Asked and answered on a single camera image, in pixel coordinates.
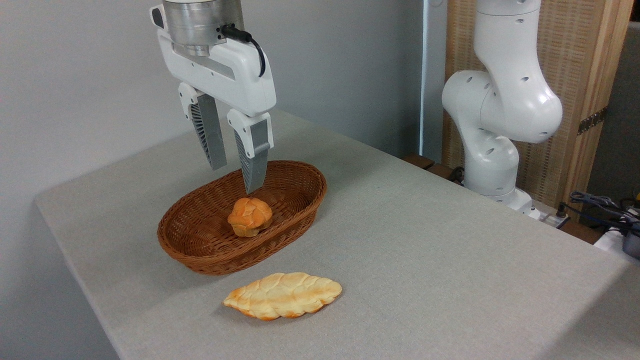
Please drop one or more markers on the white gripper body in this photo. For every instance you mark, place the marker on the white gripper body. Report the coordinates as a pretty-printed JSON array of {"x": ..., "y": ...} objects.
[{"x": 240, "y": 80}]

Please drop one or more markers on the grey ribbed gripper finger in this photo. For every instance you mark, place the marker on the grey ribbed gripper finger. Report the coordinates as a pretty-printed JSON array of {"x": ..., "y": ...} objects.
[
  {"x": 256, "y": 160},
  {"x": 212, "y": 140}
]

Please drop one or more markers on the round orange bread roll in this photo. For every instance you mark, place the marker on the round orange bread roll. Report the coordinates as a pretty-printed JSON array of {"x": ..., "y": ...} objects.
[{"x": 250, "y": 216}]

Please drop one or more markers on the long braided bread loaf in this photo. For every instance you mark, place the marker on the long braided bread loaf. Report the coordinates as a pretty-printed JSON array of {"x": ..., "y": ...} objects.
[{"x": 282, "y": 296}]

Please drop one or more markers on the brown oval wicker basket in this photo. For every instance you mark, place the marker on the brown oval wicker basket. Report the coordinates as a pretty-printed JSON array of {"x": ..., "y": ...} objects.
[{"x": 200, "y": 240}]

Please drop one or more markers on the dark wooden board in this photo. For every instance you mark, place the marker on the dark wooden board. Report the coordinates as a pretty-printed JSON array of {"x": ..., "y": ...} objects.
[{"x": 419, "y": 161}]

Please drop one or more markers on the woven wooden folding screen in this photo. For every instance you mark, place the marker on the woven wooden folding screen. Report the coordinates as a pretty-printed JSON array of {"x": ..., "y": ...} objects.
[{"x": 570, "y": 55}]

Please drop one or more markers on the brass screen hinge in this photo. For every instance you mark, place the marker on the brass screen hinge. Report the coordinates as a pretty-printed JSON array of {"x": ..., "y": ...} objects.
[{"x": 592, "y": 121}]

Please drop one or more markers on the white vertical wall trim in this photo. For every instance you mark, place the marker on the white vertical wall trim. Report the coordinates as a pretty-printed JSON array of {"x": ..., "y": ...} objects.
[{"x": 430, "y": 75}]

